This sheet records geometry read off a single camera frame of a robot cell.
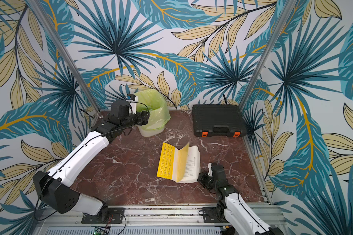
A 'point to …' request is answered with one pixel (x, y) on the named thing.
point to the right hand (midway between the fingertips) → (194, 175)
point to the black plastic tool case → (218, 120)
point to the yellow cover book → (182, 165)
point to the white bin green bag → (151, 100)
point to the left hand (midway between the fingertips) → (143, 114)
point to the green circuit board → (97, 233)
